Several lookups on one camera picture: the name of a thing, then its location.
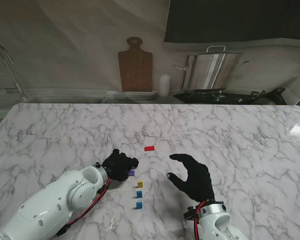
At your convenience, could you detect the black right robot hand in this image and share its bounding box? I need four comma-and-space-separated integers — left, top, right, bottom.
166, 153, 215, 203

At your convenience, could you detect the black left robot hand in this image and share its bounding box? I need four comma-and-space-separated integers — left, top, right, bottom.
101, 148, 140, 182

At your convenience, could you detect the stack of white plates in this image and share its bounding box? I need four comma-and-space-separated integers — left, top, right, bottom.
113, 90, 159, 101

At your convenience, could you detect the black gas stove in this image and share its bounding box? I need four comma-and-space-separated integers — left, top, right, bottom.
173, 87, 253, 105

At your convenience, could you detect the steel sink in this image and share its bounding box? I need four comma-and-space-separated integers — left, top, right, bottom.
0, 88, 108, 104

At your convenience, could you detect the white candle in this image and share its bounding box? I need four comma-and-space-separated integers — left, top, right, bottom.
158, 73, 172, 97

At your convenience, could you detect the brown wooden cutting board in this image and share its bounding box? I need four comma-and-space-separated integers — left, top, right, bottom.
117, 36, 154, 93

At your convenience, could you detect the steel stockpot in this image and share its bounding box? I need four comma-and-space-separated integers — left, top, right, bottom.
174, 44, 250, 91

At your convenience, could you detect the dark range hood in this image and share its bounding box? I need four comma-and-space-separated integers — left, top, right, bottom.
163, 0, 300, 44

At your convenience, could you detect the black right wrist camera bracket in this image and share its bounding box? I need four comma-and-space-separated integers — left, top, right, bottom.
183, 206, 199, 221

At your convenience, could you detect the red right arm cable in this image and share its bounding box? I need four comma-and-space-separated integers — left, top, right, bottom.
193, 200, 208, 238

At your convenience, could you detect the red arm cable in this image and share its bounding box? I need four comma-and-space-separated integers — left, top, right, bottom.
193, 200, 208, 238
64, 174, 111, 230

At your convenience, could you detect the red left arm cable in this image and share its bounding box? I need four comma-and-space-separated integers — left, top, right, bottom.
64, 174, 111, 230

